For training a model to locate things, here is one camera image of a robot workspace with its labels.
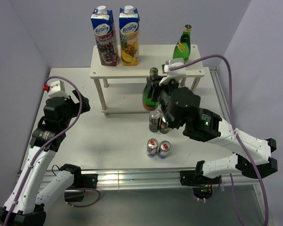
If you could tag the aluminium rail front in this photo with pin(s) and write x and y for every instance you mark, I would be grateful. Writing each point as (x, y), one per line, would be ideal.
(108, 180)

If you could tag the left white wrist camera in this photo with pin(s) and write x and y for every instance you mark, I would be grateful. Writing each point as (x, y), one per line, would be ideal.
(55, 89)

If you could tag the silver blue energy can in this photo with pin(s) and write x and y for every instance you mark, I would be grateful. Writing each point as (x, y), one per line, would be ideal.
(152, 147)

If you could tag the aluminium rail right side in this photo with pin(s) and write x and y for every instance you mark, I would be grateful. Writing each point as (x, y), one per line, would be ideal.
(225, 112)

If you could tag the green glass bottle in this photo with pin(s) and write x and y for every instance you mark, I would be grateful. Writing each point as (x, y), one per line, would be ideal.
(183, 46)
(149, 99)

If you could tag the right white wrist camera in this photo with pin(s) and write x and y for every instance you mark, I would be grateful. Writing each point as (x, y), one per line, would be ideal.
(174, 70)

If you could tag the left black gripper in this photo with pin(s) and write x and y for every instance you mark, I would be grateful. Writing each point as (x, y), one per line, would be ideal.
(76, 106)

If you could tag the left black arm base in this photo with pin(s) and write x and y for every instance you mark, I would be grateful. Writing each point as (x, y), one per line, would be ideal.
(76, 193)

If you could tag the white two-tier shelf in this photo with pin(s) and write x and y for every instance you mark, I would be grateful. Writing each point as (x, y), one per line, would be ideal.
(127, 98)

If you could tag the pineapple juice carton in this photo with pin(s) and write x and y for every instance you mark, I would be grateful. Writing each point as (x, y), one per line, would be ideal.
(129, 24)

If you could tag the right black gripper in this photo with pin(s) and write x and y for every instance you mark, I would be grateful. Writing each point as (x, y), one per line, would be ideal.
(153, 88)

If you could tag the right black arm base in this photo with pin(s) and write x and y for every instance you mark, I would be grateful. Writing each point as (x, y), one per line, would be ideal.
(202, 187)

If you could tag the dark can yellow label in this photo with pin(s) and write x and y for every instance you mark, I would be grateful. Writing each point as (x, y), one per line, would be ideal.
(163, 126)

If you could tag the dark can open top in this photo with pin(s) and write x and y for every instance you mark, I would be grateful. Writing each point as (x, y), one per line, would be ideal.
(154, 120)

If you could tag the grape juice carton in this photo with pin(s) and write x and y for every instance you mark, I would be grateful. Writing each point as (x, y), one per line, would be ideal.
(105, 35)

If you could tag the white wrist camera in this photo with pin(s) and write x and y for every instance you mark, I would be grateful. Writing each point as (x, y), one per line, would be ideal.
(174, 70)
(55, 89)

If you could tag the aluminium rail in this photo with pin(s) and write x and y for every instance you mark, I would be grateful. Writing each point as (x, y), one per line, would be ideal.
(108, 180)
(225, 112)

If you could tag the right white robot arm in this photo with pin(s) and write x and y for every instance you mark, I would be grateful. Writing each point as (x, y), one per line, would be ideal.
(250, 156)

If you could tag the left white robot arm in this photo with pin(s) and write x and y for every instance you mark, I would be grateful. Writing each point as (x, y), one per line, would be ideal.
(27, 205)

